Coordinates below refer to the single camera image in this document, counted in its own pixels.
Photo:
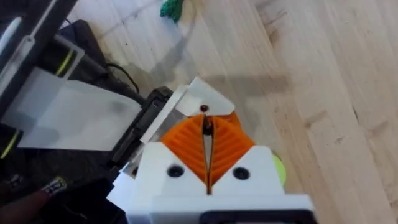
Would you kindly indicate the green disc with holes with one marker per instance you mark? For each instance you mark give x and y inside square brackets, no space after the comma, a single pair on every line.
[280,169]

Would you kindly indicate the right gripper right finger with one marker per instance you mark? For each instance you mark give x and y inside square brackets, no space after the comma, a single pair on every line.
[239,158]

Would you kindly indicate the green toy vegetable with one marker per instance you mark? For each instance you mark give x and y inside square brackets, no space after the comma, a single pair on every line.
[171,8]

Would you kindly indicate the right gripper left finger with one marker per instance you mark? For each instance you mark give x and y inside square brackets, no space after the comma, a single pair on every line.
[174,155]

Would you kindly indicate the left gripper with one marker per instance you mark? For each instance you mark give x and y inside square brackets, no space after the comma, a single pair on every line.
[146,124]

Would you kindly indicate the black rail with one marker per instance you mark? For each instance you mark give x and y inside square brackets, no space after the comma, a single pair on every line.
[40,21]

